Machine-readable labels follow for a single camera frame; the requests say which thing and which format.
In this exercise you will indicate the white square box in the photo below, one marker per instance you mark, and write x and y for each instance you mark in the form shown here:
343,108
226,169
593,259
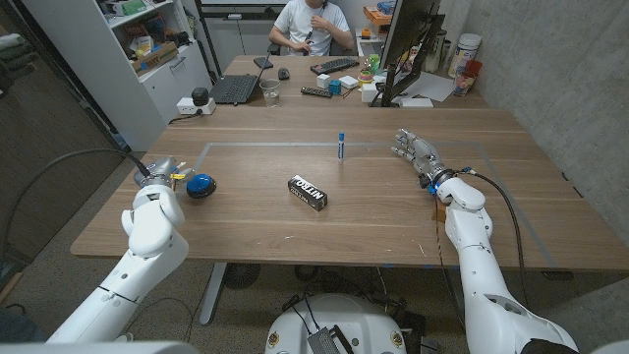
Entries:
369,93

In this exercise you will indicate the black computer mouse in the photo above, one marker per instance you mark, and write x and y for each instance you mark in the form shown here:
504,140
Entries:
283,74

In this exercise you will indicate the black computer monitor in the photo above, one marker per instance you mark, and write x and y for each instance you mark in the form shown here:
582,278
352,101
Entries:
408,29

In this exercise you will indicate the white labelled canister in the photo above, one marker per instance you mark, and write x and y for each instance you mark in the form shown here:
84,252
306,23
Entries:
463,54

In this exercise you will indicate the orange box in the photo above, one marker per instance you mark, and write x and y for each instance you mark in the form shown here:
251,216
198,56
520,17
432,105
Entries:
376,16

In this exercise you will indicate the black monitor stand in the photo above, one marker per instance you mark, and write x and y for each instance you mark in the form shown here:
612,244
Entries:
389,88

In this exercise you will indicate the white power strip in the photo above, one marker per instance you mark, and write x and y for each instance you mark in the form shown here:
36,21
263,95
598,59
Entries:
187,105

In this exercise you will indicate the black Nitro box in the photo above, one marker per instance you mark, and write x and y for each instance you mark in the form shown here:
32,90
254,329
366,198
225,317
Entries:
307,192

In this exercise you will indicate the black keyboard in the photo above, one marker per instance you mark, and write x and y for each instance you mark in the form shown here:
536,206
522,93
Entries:
334,65

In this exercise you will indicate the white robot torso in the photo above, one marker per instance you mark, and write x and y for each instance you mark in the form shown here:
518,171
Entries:
344,314

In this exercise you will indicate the blue and white marker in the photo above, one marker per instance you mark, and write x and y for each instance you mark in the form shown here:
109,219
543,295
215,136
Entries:
341,147

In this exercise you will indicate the dark metal tumbler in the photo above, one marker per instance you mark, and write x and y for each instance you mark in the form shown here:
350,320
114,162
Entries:
435,51

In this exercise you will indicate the black remote control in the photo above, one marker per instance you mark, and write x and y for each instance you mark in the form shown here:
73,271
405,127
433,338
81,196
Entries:
317,92

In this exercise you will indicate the flat white device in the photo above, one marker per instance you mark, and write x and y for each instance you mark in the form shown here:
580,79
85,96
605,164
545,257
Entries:
417,102

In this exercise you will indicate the green cup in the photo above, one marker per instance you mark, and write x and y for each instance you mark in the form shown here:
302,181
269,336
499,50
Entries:
374,63

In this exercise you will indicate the black plug adapter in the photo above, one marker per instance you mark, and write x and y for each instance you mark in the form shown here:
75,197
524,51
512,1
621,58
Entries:
200,96

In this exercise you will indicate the black laptop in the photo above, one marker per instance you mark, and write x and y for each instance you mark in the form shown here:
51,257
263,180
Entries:
236,88

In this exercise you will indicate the white table leg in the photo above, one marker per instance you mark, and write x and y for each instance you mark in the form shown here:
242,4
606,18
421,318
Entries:
213,295

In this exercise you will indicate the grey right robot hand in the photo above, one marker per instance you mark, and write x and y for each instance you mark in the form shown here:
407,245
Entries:
422,155

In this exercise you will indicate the black smartphone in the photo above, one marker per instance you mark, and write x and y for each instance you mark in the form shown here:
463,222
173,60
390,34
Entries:
263,62

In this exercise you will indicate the white shelf cabinet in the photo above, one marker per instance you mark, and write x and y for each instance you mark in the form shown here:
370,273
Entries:
147,103

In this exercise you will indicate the clear plastic cup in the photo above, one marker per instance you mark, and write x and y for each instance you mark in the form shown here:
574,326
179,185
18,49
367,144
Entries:
270,93

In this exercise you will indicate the blue push button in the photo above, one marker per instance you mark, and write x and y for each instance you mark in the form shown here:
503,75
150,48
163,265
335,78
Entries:
201,184

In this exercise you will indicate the red plastic cup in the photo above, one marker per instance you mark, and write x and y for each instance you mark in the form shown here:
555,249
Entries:
466,78

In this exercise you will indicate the white low cabinet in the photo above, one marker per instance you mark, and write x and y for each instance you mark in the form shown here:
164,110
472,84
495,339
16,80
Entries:
236,37

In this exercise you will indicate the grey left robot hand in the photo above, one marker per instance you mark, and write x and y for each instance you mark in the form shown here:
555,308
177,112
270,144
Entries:
159,172

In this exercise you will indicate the white paper sheet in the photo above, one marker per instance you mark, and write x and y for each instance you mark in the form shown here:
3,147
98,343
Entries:
432,87

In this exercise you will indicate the small white cube box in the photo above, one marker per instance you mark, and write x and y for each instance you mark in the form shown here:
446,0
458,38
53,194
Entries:
323,81

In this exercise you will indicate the small blue cube box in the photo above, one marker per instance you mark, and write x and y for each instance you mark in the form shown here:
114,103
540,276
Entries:
335,87

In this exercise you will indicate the person in white t-shirt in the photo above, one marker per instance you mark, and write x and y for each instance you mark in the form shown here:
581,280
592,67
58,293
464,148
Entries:
307,19

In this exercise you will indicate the flat white box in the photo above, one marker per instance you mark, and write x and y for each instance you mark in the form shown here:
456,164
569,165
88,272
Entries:
348,81

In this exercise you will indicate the cardboard box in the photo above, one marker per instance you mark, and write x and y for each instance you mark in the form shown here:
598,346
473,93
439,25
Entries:
154,59

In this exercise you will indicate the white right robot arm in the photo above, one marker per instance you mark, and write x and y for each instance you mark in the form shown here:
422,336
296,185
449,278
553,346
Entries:
472,246

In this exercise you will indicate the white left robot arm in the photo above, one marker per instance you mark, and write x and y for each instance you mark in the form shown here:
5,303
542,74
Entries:
152,231

